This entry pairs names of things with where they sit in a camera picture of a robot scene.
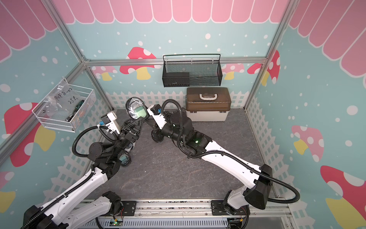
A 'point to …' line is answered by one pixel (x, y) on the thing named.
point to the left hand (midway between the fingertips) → (146, 118)
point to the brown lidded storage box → (208, 104)
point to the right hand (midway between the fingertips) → (147, 121)
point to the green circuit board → (116, 222)
